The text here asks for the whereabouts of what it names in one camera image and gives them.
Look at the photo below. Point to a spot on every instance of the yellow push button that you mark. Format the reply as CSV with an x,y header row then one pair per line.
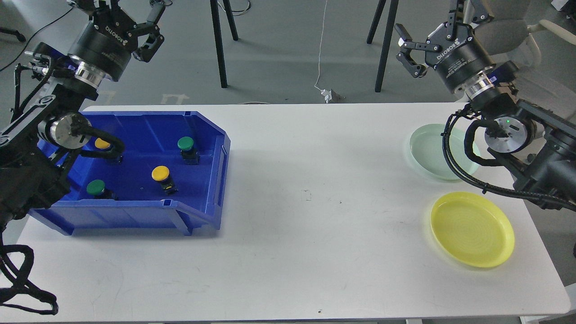
x,y
161,174
105,146

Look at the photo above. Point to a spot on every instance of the green push button rear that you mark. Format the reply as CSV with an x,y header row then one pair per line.
x,y
188,150

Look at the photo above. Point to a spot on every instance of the yellow plate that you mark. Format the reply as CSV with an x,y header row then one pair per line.
x,y
472,229

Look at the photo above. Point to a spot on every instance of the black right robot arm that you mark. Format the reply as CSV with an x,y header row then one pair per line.
x,y
533,143

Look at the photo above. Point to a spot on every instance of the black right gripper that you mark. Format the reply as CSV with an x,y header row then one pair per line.
x,y
460,56

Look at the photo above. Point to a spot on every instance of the black stand leg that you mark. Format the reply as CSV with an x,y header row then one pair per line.
x,y
215,16
391,18

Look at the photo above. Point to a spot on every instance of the blue plastic bin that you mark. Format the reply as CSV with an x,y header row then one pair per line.
x,y
151,140

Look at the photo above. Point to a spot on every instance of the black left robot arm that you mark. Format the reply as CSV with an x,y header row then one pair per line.
x,y
47,132

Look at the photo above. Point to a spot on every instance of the grey office chair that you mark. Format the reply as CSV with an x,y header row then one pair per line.
x,y
526,40

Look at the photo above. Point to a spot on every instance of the green push button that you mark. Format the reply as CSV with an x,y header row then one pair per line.
x,y
188,150
97,188

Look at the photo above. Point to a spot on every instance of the light green plate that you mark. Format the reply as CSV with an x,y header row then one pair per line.
x,y
425,149

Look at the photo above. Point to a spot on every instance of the yellow push button front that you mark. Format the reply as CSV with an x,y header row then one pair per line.
x,y
161,174

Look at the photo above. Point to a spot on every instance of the green push button front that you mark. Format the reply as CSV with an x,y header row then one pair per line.
x,y
97,188

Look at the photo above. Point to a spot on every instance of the yellow push button rear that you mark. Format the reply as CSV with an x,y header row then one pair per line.
x,y
105,146

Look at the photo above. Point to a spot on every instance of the black stand leg right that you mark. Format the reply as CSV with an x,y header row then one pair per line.
x,y
391,18

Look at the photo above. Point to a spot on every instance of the black stand leg left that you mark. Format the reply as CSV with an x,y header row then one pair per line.
x,y
215,16

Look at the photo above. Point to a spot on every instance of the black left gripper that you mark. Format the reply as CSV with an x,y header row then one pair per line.
x,y
111,36

